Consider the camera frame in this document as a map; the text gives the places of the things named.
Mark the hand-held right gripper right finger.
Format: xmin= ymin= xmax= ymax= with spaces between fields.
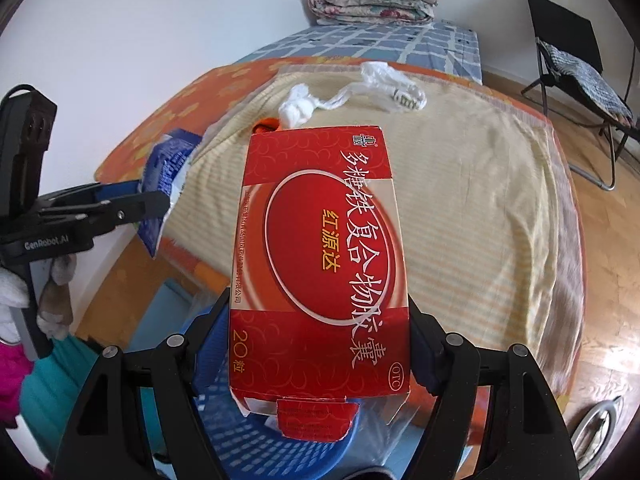
xmin=407 ymin=300 xmax=581 ymax=480

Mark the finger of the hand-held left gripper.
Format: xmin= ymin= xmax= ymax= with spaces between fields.
xmin=75 ymin=191 xmax=171 ymax=236
xmin=37 ymin=181 xmax=146 ymax=211

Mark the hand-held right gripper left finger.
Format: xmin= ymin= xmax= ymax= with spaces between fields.
xmin=52 ymin=287 xmax=233 ymax=480

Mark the blue foil packet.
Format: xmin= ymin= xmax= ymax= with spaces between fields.
xmin=137 ymin=129 xmax=201 ymax=260

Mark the red cardboard box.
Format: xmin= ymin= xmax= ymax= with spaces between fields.
xmin=227 ymin=124 xmax=413 ymax=442

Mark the blue plastic basket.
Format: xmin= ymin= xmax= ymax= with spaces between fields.
xmin=185 ymin=305 xmax=366 ymax=480

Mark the white tissue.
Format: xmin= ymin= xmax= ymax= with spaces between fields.
xmin=277 ymin=85 xmax=316 ymax=128

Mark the white plastic bag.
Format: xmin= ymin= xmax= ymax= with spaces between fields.
xmin=315 ymin=61 xmax=427 ymax=112

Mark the person's left hand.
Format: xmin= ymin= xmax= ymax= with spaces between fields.
xmin=0 ymin=254 xmax=77 ymax=343

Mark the light blue mat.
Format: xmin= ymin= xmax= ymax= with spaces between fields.
xmin=125 ymin=277 xmax=201 ymax=356

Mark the clear plastic bag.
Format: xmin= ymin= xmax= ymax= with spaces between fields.
xmin=350 ymin=400 xmax=441 ymax=480

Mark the teal cloth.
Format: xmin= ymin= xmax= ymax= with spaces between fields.
xmin=20 ymin=335 xmax=166 ymax=461

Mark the pale fuzzy mat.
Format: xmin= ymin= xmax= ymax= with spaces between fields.
xmin=200 ymin=57 xmax=587 ymax=401

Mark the magenta cloth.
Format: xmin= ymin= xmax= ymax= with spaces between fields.
xmin=0 ymin=342 xmax=33 ymax=416

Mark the bed with blue plaid sheet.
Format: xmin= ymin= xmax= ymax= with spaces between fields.
xmin=235 ymin=20 xmax=483 ymax=86

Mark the folded floral quilt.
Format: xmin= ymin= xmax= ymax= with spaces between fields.
xmin=306 ymin=0 xmax=440 ymax=27

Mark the blue and white cushion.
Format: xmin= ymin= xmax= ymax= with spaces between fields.
xmin=537 ymin=39 xmax=633 ymax=128

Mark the black folding chair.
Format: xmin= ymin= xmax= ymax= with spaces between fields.
xmin=520 ymin=0 xmax=640 ymax=192

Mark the white ring light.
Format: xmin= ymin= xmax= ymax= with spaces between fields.
xmin=570 ymin=395 xmax=623 ymax=471

